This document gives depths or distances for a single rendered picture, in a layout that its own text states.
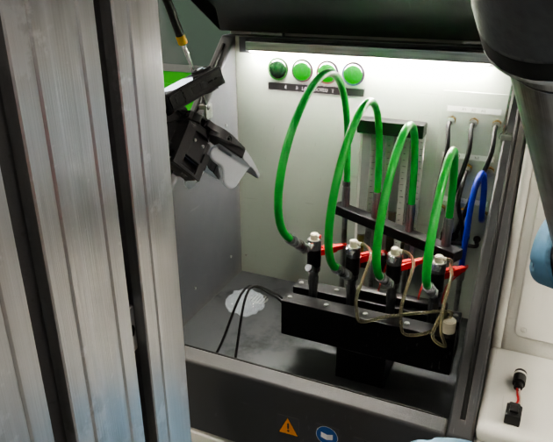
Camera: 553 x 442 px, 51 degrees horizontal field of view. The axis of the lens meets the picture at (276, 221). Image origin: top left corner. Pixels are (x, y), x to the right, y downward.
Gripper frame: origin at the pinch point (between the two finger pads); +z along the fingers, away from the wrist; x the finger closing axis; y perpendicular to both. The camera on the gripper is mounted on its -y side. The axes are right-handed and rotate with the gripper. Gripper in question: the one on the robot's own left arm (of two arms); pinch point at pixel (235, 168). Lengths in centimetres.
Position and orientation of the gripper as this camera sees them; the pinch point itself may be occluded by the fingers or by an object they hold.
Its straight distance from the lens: 87.8
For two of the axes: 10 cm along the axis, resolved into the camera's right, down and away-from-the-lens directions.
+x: 7.9, 0.2, -6.1
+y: -2.9, 8.9, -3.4
